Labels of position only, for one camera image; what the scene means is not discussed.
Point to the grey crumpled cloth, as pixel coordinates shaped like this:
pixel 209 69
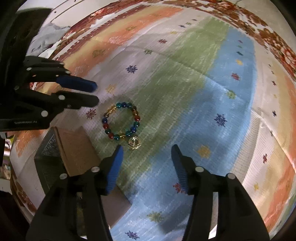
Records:
pixel 46 37

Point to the silver metal tin box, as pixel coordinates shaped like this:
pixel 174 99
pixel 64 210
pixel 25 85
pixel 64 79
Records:
pixel 71 148

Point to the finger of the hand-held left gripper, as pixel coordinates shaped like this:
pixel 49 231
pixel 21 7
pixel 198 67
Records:
pixel 78 83
pixel 78 100

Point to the striped pastel cloth mat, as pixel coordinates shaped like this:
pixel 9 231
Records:
pixel 185 104

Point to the white bed headboard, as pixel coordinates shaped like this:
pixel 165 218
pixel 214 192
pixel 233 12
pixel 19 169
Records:
pixel 69 9

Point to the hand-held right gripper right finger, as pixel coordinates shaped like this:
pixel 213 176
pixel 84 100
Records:
pixel 180 166

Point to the red floral blanket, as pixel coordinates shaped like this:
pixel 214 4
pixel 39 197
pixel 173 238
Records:
pixel 272 39

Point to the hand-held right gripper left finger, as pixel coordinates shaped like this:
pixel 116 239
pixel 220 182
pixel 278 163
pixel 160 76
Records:
pixel 114 166

